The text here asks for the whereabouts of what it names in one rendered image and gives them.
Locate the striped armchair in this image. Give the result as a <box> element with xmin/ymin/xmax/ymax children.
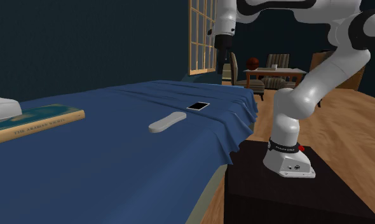
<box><xmin>229</xmin><ymin>52</ymin><xmax>266</xmax><ymax>102</ymax></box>
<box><xmin>261</xmin><ymin>53</ymin><xmax>297</xmax><ymax>91</ymax></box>

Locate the grey remote control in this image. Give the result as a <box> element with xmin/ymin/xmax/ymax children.
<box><xmin>148</xmin><ymin>111</ymin><xmax>188</xmax><ymax>134</ymax></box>

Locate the brown basketball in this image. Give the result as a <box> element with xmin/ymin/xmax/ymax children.
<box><xmin>246</xmin><ymin>57</ymin><xmax>260</xmax><ymax>71</ymax></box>

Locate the black phone with white rim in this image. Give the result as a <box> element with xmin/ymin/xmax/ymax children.
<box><xmin>186</xmin><ymin>101</ymin><xmax>211</xmax><ymax>111</ymax></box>

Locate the white pillow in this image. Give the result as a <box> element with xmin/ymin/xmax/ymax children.
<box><xmin>0</xmin><ymin>93</ymin><xmax>23</xmax><ymax>126</ymax></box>

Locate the tan wooden chair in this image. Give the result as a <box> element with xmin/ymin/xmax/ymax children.
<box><xmin>309</xmin><ymin>50</ymin><xmax>366</xmax><ymax>108</ymax></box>

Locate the dark robot stand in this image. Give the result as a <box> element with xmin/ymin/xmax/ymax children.
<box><xmin>223</xmin><ymin>139</ymin><xmax>375</xmax><ymax>224</ymax></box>

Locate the wooden lattice window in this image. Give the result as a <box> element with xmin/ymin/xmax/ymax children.
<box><xmin>188</xmin><ymin>0</ymin><xmax>219</xmax><ymax>76</ymax></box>

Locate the bed with blue cover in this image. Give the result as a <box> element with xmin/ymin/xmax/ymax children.
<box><xmin>0</xmin><ymin>80</ymin><xmax>259</xmax><ymax>224</ymax></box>

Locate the white table with wooden legs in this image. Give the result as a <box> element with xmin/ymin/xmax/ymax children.
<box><xmin>243</xmin><ymin>64</ymin><xmax>308</xmax><ymax>89</ymax></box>

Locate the teal and tan book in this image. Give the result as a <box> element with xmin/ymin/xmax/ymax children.
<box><xmin>0</xmin><ymin>103</ymin><xmax>86</xmax><ymax>147</ymax></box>

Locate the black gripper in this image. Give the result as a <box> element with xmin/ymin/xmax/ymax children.
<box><xmin>214</xmin><ymin>34</ymin><xmax>233</xmax><ymax>75</ymax></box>

